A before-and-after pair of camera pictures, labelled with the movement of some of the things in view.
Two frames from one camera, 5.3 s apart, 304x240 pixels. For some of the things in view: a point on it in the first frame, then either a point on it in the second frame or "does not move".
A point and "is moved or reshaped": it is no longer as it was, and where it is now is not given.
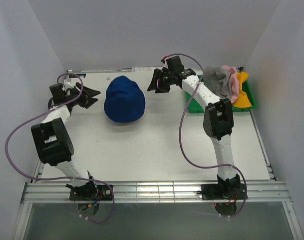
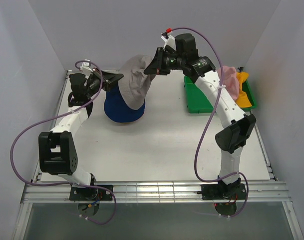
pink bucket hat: [234, 83] does not move
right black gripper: [157, 73] -> [155, 67]
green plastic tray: [195, 106] does not move
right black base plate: [232, 191] does not move
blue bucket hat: [125, 100] does not move
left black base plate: [92, 192] does not move
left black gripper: [87, 102] -> [109, 77]
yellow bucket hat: [242, 101] does not move
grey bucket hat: [218, 80] is moved or reshaped
